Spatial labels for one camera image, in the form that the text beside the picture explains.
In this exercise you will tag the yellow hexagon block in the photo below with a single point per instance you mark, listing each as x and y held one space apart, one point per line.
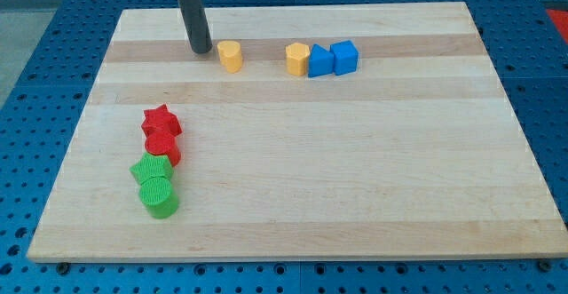
297 56

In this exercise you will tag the red star block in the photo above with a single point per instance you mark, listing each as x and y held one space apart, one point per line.
160 119

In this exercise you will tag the green cube block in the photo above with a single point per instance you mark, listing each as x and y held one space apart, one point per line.
151 166

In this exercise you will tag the light wooden board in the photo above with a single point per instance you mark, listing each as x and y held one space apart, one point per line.
417 155

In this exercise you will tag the blue cube block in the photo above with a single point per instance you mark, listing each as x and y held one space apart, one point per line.
346 57

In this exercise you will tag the yellow heart block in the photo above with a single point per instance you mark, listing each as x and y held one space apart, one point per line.
230 55

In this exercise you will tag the blue triangle block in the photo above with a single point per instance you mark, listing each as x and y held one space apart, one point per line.
321 62

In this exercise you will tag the red cylinder block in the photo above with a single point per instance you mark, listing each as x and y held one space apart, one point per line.
163 143

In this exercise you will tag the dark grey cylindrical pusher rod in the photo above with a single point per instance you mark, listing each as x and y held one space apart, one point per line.
196 25

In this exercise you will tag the green cylinder block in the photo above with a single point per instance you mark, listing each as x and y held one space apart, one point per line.
159 197

